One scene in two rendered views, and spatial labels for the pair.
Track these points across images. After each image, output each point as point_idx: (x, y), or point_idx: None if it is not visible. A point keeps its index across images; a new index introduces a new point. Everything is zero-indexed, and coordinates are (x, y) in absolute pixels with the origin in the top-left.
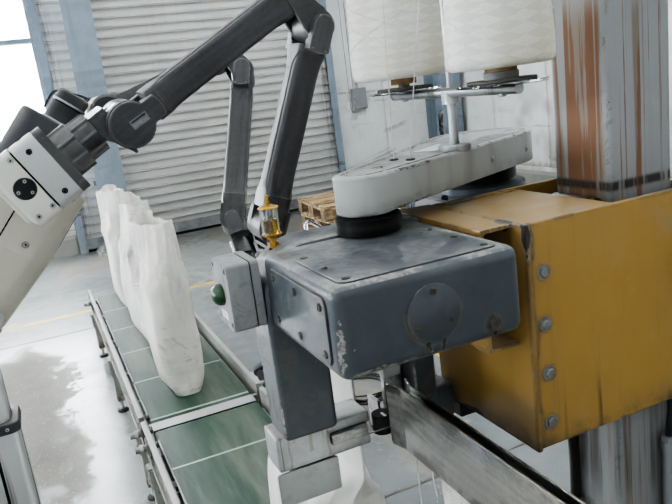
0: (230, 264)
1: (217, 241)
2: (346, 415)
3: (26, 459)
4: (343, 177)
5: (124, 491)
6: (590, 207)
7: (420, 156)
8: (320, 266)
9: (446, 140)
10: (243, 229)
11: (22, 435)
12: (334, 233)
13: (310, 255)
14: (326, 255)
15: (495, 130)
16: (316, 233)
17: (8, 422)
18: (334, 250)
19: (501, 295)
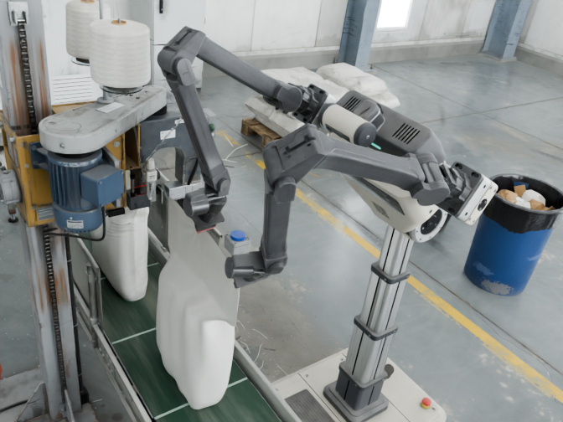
0: (204, 108)
1: None
2: (171, 181)
3: (369, 286)
4: (161, 87)
5: None
6: (66, 103)
7: (125, 98)
8: (171, 95)
9: (98, 118)
10: (259, 248)
11: (377, 283)
12: (167, 110)
13: (175, 101)
14: (170, 100)
15: (58, 126)
16: (175, 112)
17: (374, 263)
18: (167, 102)
19: None
